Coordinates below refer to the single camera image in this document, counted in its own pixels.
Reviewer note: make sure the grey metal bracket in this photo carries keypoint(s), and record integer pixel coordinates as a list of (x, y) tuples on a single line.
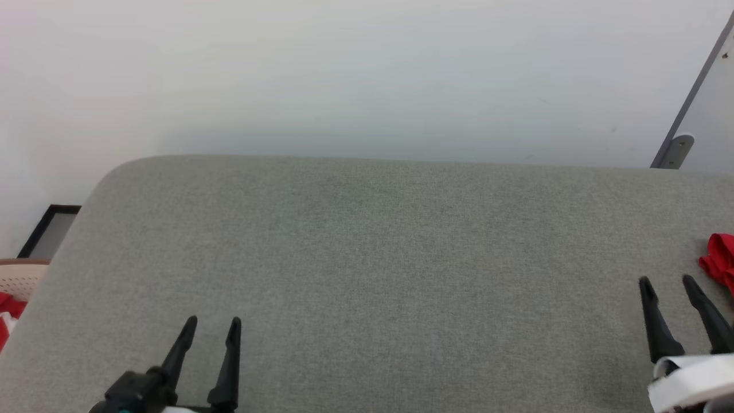
[(676, 150)]

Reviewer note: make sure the beige plastic laundry basket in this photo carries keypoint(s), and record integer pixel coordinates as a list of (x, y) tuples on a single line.
[(23, 278)]

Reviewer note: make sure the black framed panel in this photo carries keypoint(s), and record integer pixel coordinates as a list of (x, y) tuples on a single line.
[(54, 229)]

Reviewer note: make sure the red shirt with white trim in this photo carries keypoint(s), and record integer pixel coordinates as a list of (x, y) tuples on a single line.
[(721, 258)]

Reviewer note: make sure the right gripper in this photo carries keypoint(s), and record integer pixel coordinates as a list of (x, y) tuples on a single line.
[(694, 381)]

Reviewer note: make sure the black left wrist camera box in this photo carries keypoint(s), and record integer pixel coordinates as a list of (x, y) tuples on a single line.
[(137, 390)]

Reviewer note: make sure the red and white cloth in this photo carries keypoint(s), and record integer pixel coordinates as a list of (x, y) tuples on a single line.
[(8, 307)]

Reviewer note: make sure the grey metal panel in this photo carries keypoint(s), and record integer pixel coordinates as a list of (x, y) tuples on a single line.
[(714, 115)]

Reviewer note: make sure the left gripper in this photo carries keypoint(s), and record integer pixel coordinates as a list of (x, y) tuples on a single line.
[(183, 410)]

